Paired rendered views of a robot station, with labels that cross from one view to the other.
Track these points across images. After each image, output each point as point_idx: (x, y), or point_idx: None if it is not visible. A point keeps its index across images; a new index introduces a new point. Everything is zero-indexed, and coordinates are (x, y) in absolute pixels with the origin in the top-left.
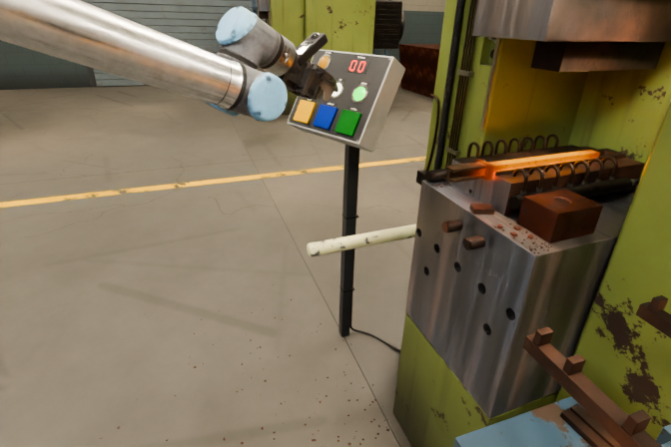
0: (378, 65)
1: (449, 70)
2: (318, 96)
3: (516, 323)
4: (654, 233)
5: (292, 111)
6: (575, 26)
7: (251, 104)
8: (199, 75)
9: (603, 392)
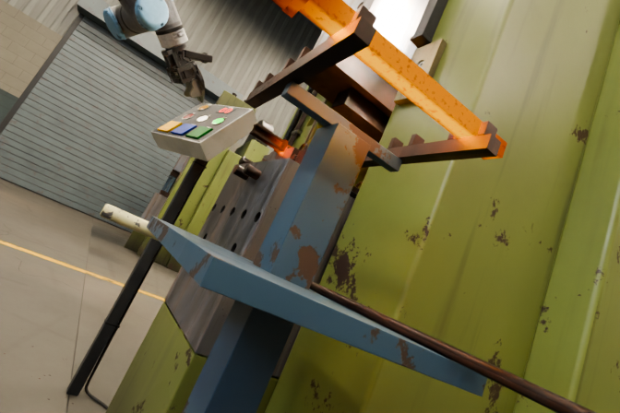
0: (240, 111)
1: (287, 132)
2: (186, 94)
3: (258, 222)
4: (375, 182)
5: (160, 126)
6: (354, 71)
7: None
8: None
9: (318, 342)
